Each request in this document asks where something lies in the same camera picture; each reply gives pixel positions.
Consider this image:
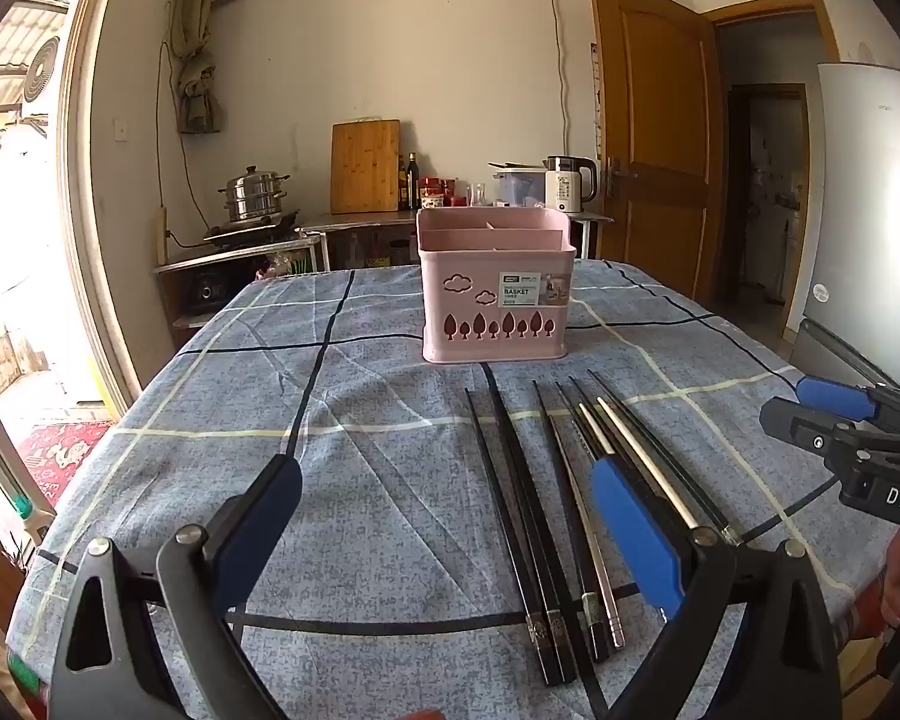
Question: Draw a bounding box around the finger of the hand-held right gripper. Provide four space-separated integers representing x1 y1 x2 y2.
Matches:
796 376 900 433
759 395 900 467

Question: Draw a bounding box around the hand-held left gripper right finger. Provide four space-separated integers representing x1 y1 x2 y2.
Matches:
589 456 845 720

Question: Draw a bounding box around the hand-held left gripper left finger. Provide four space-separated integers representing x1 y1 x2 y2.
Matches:
43 454 303 720

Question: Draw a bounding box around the ivory chopstick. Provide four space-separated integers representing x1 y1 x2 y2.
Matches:
577 402 614 461
595 396 701 533

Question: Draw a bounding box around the pink plastic utensil basket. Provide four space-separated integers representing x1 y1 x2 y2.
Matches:
415 208 575 365

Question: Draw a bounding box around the person's right hand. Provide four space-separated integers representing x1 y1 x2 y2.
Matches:
879 528 900 632

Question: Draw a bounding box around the blue grey checked tablecloth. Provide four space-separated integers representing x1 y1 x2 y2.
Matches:
4 259 900 720

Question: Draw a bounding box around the white refrigerator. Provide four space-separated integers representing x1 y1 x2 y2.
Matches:
786 61 900 400

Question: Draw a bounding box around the red patterned rug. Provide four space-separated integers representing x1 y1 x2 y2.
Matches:
16 418 115 512

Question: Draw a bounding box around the black kitchen appliance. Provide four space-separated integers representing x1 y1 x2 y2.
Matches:
186 265 231 317

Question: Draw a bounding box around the clear plastic bag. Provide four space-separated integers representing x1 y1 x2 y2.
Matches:
253 250 314 280

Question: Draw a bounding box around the metal stove stand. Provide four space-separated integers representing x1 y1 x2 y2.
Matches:
152 231 325 350

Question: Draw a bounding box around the black gas stove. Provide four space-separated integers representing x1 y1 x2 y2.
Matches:
202 210 302 245

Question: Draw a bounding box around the wooden door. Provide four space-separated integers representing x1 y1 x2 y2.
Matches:
587 0 725 302

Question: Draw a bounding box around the white electric kettle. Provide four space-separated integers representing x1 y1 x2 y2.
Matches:
543 154 600 215

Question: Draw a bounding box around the steel steamer pot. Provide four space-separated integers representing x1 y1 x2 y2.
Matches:
219 164 291 225

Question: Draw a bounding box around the water filter pitcher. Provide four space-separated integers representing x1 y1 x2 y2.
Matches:
489 160 548 210

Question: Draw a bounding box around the wooden cutting board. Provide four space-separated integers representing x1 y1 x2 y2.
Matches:
329 118 403 215

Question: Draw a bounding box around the beige wrapped pipe bundle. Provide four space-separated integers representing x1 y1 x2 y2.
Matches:
166 0 224 136

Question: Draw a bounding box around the outdoor air conditioner unit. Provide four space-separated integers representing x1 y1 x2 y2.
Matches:
0 34 62 137

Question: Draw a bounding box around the metal door handle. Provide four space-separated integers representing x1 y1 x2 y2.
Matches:
604 156 640 201

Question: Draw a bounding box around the wall measuring strip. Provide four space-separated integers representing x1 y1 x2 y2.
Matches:
590 43 606 167

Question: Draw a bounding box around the black wall cable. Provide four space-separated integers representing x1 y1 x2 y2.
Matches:
156 36 207 250

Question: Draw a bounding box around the wooden door frame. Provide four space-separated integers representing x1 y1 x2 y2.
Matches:
701 0 845 331

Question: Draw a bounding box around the white sliding door frame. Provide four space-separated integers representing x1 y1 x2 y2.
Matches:
58 0 160 425

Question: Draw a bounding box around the white wall cable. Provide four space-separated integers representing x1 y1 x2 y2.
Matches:
546 0 573 160

